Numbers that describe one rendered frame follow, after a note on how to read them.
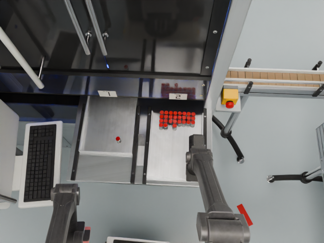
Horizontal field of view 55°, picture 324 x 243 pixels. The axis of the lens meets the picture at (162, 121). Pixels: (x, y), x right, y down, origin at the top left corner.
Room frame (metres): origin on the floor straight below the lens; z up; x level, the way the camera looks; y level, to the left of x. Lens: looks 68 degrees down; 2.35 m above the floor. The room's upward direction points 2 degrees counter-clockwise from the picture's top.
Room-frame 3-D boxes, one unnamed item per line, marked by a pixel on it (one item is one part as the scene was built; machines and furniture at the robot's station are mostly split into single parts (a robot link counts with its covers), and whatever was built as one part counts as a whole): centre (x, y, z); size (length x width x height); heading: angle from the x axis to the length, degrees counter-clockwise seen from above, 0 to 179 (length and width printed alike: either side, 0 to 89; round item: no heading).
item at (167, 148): (0.47, -0.06, 0.90); 0.34 x 0.26 x 0.04; 174
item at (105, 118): (0.61, 0.26, 0.90); 0.34 x 0.26 x 0.04; 175
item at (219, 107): (0.72, -0.35, 0.87); 0.14 x 0.13 x 0.02; 175
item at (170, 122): (0.58, -0.08, 0.90); 0.18 x 0.02 x 0.05; 84
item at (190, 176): (0.28, -0.12, 1.20); 0.10 x 0.07 x 0.07; 174
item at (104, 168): (0.53, 0.10, 0.87); 0.70 x 0.48 x 0.02; 85
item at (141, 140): (0.45, 0.11, 0.91); 0.14 x 0.03 x 0.06; 176
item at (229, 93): (0.68, -0.33, 0.99); 0.08 x 0.07 x 0.07; 175
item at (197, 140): (0.33, -0.12, 1.29); 0.11 x 0.09 x 0.12; 176
